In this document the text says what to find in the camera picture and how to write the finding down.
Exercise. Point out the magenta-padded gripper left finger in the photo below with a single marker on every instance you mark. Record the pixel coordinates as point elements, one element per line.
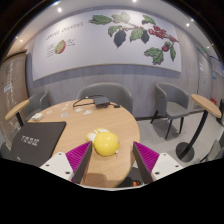
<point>79,156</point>

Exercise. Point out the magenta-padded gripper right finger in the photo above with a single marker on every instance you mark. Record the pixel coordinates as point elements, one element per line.
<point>146,157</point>

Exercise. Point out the yellow computer mouse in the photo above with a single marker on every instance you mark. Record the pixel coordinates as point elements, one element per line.
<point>106,143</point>

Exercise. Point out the small white card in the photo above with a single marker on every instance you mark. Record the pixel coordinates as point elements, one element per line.
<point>87,112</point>
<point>64,114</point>
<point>79,109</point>

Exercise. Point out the small white box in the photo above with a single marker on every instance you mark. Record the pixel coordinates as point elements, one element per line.
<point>37,116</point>

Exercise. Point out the black box device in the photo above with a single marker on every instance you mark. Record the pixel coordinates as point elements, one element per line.
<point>101,101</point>

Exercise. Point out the grey upholstered armchair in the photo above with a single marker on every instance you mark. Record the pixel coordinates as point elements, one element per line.
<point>173,100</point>
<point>106,91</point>
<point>38,101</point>

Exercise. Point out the round wooden side table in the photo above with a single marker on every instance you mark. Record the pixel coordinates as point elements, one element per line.
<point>16,110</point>
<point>206,105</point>

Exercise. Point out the grey door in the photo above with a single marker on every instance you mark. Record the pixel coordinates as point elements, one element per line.
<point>204,80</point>

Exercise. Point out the white paper notice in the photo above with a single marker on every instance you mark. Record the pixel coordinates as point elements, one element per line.
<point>8,88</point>

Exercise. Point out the ceiling spot lights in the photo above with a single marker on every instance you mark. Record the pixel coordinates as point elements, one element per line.
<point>59,10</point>

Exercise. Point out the red wall box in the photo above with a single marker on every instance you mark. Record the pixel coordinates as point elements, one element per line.
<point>213,100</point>

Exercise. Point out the coffee plant wall mural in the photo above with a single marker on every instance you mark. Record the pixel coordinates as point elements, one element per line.
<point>96,46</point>

